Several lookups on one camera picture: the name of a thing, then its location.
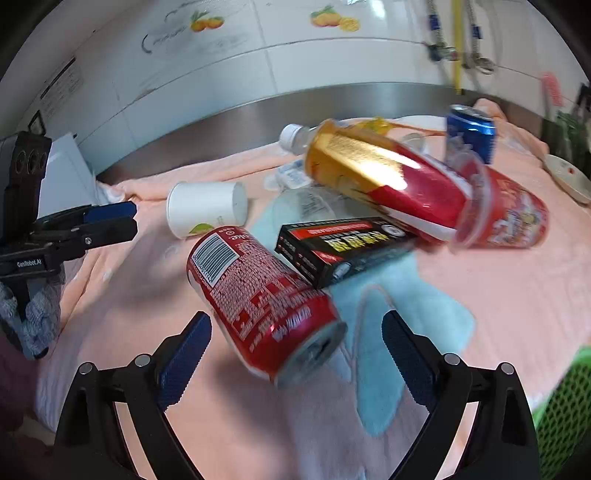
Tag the red cola can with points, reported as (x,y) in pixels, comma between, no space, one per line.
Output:
(281,328)

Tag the pink bottle brush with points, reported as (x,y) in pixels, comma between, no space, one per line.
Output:
(552,90)

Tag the green plastic waste basket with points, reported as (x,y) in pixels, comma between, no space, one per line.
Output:
(562,423)

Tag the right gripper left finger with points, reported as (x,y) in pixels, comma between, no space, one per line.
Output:
(89,442)

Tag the green knife holder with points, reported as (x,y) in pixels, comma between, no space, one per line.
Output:
(566,137)

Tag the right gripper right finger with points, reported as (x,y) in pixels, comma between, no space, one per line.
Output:
(502,443)

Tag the red yellow labelled bottle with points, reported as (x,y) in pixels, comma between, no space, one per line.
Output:
(412,188)

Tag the wall water valves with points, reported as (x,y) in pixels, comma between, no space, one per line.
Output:
(470,56)

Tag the white ceramic plate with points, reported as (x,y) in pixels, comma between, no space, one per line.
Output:
(569,178)

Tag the red printed plastic cup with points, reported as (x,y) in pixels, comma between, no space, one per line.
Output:
(501,213)

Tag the blue drink can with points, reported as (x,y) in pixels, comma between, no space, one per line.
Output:
(469,128)

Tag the white paper cup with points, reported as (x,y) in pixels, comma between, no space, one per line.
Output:
(196,208)

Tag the pink towel with blue print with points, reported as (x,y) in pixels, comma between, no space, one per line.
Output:
(527,307)

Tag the black cardboard box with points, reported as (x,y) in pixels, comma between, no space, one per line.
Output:
(329,251)

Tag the yellow snack wrapper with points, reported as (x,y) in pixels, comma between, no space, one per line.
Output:
(383,126)

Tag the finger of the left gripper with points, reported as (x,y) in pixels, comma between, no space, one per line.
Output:
(87,214)
(106,233)

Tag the clear plastic wrapper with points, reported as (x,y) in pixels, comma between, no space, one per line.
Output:
(299,199)

